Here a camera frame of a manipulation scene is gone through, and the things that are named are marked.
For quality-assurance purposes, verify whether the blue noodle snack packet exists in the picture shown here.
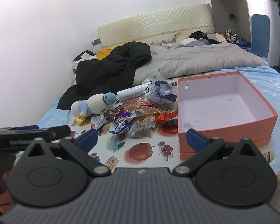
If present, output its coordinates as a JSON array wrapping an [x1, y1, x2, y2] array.
[[109, 112, 132, 135]]

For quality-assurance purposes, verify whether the red foil tea packet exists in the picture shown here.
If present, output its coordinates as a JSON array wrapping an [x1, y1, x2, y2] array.
[[154, 110, 178, 124]]

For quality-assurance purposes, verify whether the large clear spicy snack packet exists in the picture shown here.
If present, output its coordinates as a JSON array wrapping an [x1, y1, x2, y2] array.
[[122, 97, 165, 118]]

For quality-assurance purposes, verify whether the person's left hand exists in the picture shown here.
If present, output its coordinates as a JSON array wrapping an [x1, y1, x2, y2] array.
[[0, 170, 15, 209]]

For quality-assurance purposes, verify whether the fruit print tablecloth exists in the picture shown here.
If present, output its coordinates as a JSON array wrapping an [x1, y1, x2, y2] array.
[[88, 100, 183, 169]]

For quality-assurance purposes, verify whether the pink cardboard box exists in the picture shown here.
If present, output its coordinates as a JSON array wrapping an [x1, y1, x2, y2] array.
[[177, 71, 278, 160]]

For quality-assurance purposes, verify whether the blue white plush bird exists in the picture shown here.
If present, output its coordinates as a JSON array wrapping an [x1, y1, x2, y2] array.
[[71, 93, 117, 124]]

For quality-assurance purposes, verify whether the clear blue plastic bag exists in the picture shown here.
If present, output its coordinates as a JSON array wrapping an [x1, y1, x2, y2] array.
[[142, 69, 178, 105]]

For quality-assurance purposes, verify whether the black jacket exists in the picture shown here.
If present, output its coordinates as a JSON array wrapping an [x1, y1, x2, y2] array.
[[57, 41, 152, 110]]

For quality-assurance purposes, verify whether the white cylindrical tube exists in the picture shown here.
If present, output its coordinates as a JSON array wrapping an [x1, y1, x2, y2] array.
[[117, 83, 151, 102]]

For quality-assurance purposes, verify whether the grey duvet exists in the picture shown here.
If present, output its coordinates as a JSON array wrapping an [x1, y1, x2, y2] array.
[[133, 43, 269, 85]]

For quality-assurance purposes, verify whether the light blue star bedsheet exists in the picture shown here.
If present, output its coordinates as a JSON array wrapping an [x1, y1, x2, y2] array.
[[38, 66, 280, 173]]

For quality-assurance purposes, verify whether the yellow garment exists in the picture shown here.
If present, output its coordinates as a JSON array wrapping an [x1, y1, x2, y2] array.
[[97, 49, 113, 60]]

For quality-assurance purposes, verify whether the cream quilted headboard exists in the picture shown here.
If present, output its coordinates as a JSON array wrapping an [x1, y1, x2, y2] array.
[[97, 4, 215, 49]]

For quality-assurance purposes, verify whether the blue chair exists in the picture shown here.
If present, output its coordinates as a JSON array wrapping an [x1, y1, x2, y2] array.
[[248, 14, 271, 62]]

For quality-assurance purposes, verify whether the grey wall cabinet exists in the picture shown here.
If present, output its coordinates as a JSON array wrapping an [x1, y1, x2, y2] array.
[[211, 0, 251, 42]]

